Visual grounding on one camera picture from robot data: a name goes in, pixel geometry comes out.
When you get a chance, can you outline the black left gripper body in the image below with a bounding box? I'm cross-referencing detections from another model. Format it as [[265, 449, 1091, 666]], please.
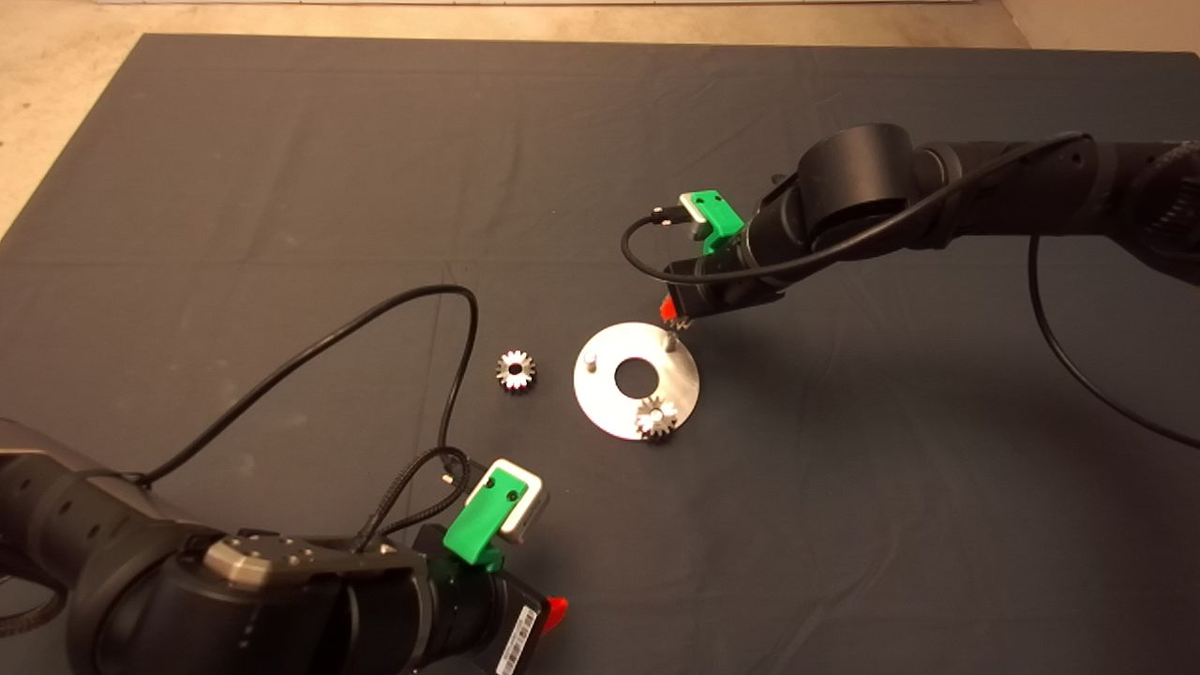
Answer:
[[412, 523, 554, 675]]

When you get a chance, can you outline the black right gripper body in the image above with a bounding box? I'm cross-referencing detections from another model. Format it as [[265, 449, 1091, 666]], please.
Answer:
[[663, 246, 787, 322]]

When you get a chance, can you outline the shiny steel planetary gear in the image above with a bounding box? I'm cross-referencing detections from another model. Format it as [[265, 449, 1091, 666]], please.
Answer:
[[497, 351, 537, 393]]

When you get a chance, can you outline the round metal carrier plate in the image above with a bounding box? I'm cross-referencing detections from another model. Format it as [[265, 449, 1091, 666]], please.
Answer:
[[574, 322, 701, 442]]

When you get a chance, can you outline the dark grey table cloth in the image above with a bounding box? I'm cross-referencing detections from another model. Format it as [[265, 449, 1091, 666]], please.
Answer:
[[0, 35, 1200, 675]]

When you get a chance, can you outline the black right camera cable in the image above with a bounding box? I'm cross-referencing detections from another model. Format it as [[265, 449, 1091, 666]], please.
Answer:
[[620, 131, 1200, 449]]

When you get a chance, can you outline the green right camera mount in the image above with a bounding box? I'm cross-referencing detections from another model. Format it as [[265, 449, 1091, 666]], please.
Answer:
[[698, 190, 747, 257]]

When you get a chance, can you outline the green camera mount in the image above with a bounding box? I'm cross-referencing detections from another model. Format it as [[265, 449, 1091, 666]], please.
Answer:
[[698, 190, 747, 257], [442, 473, 526, 569]]

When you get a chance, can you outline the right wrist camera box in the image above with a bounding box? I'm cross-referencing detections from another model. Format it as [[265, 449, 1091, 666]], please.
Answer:
[[678, 191, 723, 241]]

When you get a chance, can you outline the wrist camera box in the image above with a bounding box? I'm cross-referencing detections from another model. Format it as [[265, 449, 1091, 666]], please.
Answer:
[[467, 458, 550, 545], [678, 191, 723, 241]]

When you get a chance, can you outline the green left camera mount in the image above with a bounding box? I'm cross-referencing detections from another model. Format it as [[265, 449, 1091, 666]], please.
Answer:
[[442, 473, 526, 569]]

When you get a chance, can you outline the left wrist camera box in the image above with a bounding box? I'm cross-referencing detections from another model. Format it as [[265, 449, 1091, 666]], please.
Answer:
[[467, 458, 550, 545]]

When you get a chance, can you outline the braided black left cable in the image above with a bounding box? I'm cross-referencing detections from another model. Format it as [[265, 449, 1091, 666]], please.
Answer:
[[354, 446, 470, 554]]

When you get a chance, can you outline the thick braided black cable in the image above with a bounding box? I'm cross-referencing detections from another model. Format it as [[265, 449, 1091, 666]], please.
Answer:
[[0, 577, 68, 640]]

